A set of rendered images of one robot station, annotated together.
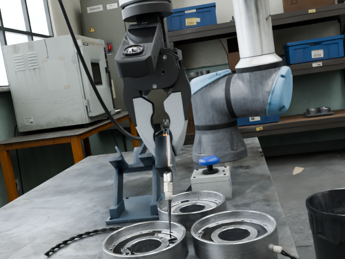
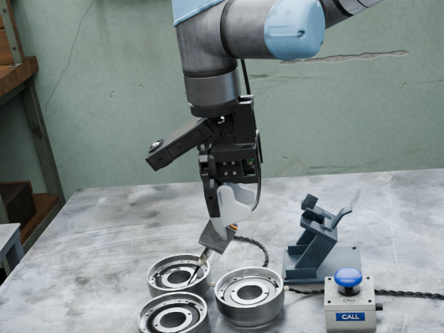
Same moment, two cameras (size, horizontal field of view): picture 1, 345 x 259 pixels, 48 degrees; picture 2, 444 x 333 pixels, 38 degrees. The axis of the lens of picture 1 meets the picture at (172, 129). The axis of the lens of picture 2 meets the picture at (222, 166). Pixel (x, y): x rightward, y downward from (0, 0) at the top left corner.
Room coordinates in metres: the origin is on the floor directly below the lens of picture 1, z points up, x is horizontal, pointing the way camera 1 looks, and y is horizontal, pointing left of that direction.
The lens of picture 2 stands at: (0.60, -0.84, 1.41)
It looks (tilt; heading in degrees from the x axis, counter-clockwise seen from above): 24 degrees down; 93
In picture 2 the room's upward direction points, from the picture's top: 9 degrees counter-clockwise
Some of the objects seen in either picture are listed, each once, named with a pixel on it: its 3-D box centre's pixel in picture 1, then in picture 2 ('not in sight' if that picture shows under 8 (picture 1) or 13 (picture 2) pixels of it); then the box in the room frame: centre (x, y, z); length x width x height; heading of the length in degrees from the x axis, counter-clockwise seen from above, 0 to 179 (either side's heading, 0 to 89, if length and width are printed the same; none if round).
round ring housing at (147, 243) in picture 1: (146, 252); (180, 281); (0.46, 0.05, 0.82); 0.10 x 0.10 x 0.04
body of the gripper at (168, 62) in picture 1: (154, 51); (226, 140); (0.57, 0.01, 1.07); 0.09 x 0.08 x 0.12; 171
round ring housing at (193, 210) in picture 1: (192, 214); (250, 296); (0.57, -0.01, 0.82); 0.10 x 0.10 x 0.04
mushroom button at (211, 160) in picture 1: (210, 169); (349, 287); (0.72, -0.06, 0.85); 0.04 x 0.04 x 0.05
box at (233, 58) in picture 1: (245, 53); not in sight; (4.07, -0.86, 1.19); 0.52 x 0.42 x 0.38; 80
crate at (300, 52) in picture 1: (312, 51); not in sight; (3.97, -1.52, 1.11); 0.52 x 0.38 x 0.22; 80
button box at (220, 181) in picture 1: (212, 181); (353, 301); (0.72, -0.06, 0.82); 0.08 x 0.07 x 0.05; 170
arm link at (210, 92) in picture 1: (214, 96); not in sight; (1.04, -0.13, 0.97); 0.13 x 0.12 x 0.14; 59
